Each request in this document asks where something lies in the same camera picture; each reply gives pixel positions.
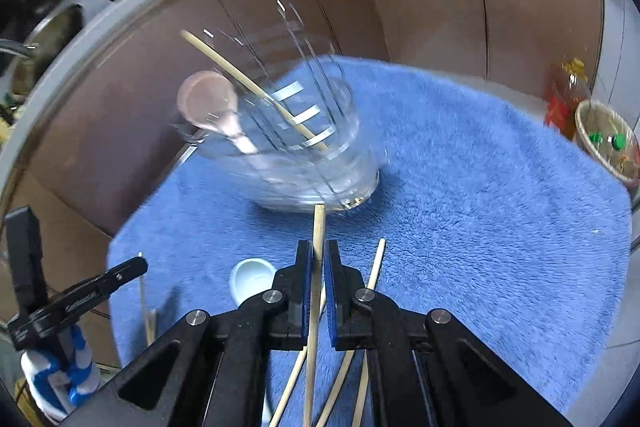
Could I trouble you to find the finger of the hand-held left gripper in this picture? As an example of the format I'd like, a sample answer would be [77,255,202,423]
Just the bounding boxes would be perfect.
[6,256,149,353]

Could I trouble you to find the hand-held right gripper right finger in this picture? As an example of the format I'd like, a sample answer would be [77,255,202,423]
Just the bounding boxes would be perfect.
[324,239,576,427]

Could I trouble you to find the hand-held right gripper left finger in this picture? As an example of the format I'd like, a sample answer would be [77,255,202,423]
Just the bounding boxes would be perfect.
[60,239,313,427]

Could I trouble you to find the white ceramic spoon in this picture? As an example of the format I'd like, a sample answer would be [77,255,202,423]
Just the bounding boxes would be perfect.
[229,258,277,427]

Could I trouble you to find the wooden chopstick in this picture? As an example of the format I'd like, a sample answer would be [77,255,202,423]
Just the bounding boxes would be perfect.
[180,29,332,154]
[351,351,371,427]
[303,203,327,427]
[315,238,387,427]
[270,287,327,427]
[138,251,152,344]

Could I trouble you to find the clear utensil holder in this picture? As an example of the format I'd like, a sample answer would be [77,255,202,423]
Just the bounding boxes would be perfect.
[170,0,387,215]

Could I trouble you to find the pale pink spoon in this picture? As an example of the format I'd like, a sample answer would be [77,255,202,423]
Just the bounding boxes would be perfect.
[176,71,261,156]

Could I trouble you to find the person's left hand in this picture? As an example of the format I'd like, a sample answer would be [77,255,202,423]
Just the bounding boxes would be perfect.
[20,323,102,424]

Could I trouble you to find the blue towel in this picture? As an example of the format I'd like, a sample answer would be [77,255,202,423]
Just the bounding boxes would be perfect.
[106,54,634,427]

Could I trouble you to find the steel wok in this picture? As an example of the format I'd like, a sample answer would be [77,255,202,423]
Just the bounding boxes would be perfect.
[10,3,84,98]

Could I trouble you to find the cooking oil bottle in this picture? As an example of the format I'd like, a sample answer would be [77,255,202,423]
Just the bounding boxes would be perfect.
[544,58,592,141]

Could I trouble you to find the woven waste basket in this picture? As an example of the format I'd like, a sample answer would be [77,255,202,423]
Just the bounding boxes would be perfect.
[574,99,640,194]

